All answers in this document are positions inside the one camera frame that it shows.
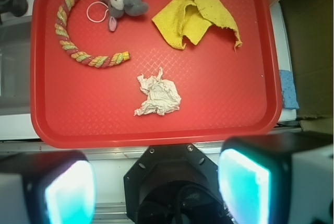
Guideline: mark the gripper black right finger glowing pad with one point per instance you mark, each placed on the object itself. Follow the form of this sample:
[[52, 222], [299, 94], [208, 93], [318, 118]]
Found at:
[[279, 178]]

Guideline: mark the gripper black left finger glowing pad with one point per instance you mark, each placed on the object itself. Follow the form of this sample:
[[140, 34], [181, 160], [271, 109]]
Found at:
[[48, 187]]

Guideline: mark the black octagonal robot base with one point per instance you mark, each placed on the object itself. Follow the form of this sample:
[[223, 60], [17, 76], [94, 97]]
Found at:
[[174, 184]]

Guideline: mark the blue sponge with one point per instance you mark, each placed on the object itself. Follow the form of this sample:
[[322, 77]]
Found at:
[[288, 90]]

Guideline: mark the crumpled white paper towel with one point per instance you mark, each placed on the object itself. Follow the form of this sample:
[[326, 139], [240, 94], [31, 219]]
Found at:
[[162, 95]]

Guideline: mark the red plastic tray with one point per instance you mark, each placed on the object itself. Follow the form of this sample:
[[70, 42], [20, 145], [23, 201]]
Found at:
[[152, 72]]

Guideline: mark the brown cardboard box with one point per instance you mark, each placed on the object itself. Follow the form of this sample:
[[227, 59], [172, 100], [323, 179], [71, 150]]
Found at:
[[309, 25]]

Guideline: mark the yellow cloth rag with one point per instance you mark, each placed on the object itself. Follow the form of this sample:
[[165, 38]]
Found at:
[[192, 19]]

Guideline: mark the gray plush mouse toy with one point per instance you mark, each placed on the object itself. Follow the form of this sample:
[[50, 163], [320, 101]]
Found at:
[[116, 9]]

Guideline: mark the multicolour twisted rope toy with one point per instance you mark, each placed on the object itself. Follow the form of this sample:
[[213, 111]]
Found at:
[[75, 53]]

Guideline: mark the black knob mount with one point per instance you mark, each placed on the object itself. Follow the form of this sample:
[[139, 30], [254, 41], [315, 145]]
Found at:
[[16, 7]]

